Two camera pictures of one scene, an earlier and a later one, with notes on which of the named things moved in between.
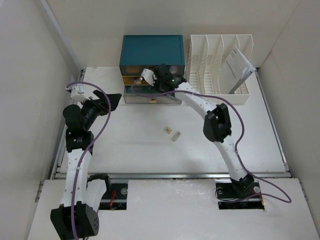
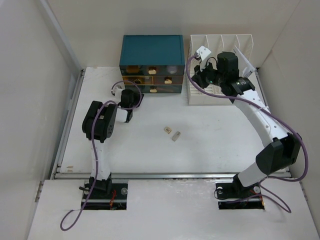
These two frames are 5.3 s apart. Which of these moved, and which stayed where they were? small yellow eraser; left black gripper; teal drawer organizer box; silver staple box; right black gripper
Moved: right black gripper; left black gripper; teal drawer organizer box
Stayed: small yellow eraser; silver staple box
